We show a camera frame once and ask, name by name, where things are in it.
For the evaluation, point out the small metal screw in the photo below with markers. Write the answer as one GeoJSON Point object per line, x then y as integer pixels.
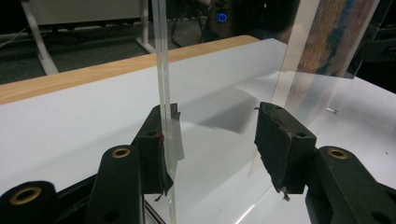
{"type": "Point", "coordinates": [333, 110]}

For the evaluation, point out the dark device with blue light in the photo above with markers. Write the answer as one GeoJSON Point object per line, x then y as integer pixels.
{"type": "Point", "coordinates": [221, 17]}

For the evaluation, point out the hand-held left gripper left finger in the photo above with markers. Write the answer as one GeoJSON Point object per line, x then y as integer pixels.
{"type": "Point", "coordinates": [149, 155]}

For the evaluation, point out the white metal desk frame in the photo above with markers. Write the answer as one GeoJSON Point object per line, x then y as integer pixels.
{"type": "Point", "coordinates": [42, 53]}

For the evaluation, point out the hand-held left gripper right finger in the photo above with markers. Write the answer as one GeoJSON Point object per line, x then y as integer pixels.
{"type": "Point", "coordinates": [280, 146]}

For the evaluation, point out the paper photo card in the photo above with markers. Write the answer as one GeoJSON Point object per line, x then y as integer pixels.
{"type": "Point", "coordinates": [333, 37]}

